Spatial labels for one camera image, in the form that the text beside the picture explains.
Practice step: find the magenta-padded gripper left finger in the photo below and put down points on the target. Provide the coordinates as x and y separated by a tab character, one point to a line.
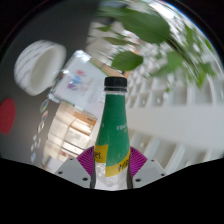
71	171

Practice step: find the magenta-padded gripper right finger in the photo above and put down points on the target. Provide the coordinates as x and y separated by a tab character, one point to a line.
150	171

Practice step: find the green-labelled clear drink bottle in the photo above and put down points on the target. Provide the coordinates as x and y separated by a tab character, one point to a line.
113	133

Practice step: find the flat round red coaster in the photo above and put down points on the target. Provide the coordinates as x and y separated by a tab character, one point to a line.
6	115

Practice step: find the clear acrylic sign stand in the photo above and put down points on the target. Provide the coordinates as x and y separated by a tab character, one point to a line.
81	83

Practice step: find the green leafy potted plant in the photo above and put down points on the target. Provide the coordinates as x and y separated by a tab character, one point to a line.
146	25

